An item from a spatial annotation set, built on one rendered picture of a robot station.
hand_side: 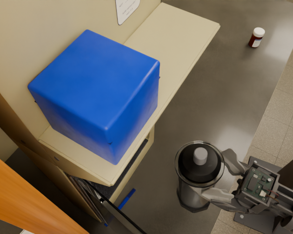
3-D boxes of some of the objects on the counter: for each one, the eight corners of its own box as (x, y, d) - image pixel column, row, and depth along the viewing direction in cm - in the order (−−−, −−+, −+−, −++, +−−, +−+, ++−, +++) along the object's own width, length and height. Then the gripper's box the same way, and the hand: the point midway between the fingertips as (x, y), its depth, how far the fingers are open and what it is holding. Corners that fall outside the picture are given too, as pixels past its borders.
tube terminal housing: (38, 182, 89) (-265, -97, 23) (97, 111, 104) (12, -186, 38) (100, 223, 82) (-81, -4, 17) (154, 141, 97) (170, -155, 31)
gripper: (318, 172, 53) (218, 125, 58) (296, 248, 46) (185, 185, 52) (297, 185, 60) (210, 142, 66) (276, 252, 53) (181, 197, 59)
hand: (201, 168), depth 61 cm, fingers closed on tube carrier, 9 cm apart
